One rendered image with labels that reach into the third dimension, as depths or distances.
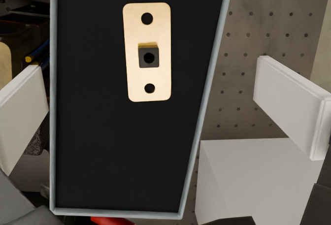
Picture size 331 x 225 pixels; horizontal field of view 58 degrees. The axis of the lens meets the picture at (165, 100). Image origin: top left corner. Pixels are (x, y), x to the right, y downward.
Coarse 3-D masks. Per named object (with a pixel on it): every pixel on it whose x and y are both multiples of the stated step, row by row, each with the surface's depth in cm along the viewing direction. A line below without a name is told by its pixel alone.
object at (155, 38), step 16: (128, 16) 24; (160, 16) 24; (128, 32) 24; (144, 32) 24; (160, 32) 25; (128, 48) 25; (144, 48) 24; (160, 48) 25; (128, 64) 25; (144, 64) 25; (160, 64) 26; (128, 80) 26; (144, 80) 26; (160, 80) 26; (144, 96) 27; (160, 96) 27
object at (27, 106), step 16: (16, 80) 15; (32, 80) 16; (0, 96) 13; (16, 96) 14; (32, 96) 16; (0, 112) 12; (16, 112) 13; (32, 112) 15; (0, 128) 12; (16, 128) 13; (32, 128) 15; (0, 144) 12; (16, 144) 13; (0, 160) 12; (16, 160) 13
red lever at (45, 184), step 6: (42, 186) 38; (48, 186) 38; (42, 192) 38; (48, 192) 38; (48, 198) 38; (96, 222) 35; (102, 222) 35; (108, 222) 34; (114, 222) 34; (120, 222) 34; (126, 222) 34; (132, 222) 35
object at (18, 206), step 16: (0, 176) 8; (0, 192) 8; (16, 192) 8; (0, 208) 7; (16, 208) 7; (32, 208) 7; (48, 208) 6; (0, 224) 7; (16, 224) 6; (32, 224) 6; (48, 224) 6
